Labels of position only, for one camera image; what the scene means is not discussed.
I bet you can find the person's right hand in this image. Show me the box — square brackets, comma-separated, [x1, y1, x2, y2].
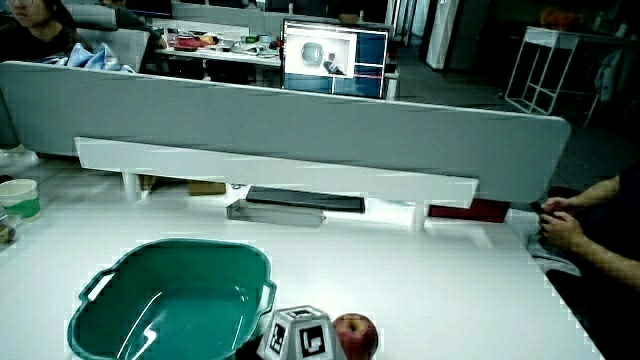
[234, 304, 348, 360]

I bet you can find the red apple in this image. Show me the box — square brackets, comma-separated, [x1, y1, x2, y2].
[332, 312, 380, 360]

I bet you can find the white desk shelf riser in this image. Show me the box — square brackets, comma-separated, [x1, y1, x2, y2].
[73, 136, 480, 231]

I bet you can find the grey desk partition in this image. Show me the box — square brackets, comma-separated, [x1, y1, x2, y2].
[0, 60, 572, 204]

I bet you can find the cluttered white background desk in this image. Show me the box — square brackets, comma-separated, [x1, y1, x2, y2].
[154, 28, 284, 69]

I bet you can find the green plastic basin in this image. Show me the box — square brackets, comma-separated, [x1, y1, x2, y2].
[66, 238, 278, 360]

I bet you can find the black keyboard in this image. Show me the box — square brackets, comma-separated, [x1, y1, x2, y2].
[245, 185, 367, 215]

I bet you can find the brown cardboard box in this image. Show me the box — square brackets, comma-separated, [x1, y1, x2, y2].
[186, 180, 228, 197]

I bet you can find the dark red box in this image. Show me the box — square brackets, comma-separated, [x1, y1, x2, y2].
[427, 198, 512, 224]

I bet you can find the grey cloth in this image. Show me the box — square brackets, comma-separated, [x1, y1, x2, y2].
[526, 233, 582, 278]

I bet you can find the computer monitor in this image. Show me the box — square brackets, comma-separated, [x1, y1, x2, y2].
[280, 18, 391, 100]

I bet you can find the white green paper cup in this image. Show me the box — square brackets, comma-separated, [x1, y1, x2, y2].
[0, 178, 42, 220]

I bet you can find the small dark jar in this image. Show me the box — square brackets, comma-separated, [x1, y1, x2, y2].
[0, 213, 18, 246]

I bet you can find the light blue cloth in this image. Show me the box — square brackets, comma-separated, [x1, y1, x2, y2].
[35, 41, 137, 75]

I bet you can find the grey office chair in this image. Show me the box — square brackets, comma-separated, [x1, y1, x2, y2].
[63, 3, 152, 74]

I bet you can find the white shelf frame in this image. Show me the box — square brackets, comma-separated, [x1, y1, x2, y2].
[504, 26, 581, 117]

